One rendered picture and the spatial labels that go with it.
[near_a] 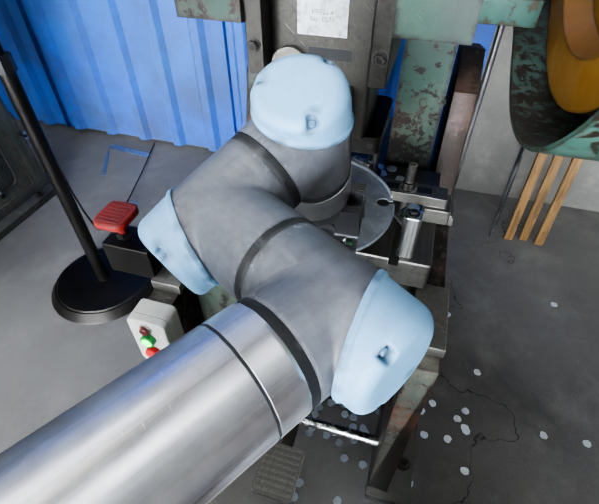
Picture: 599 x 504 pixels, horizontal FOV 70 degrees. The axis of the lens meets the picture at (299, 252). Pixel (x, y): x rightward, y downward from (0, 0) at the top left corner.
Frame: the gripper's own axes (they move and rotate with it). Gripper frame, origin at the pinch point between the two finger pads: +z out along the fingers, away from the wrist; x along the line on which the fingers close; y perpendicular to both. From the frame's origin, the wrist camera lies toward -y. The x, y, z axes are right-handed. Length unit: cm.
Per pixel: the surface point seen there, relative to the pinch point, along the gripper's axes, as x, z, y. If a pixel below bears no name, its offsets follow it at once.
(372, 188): 18.1, 9.8, 6.8
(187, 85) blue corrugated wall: 110, 100, -94
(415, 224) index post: 10.5, 5.9, 14.8
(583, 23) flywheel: 39, -10, 33
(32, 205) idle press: 35, 101, -146
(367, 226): 8.4, 5.3, 7.3
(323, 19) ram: 27.7, -16.5, -3.0
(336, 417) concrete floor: -22, 78, 6
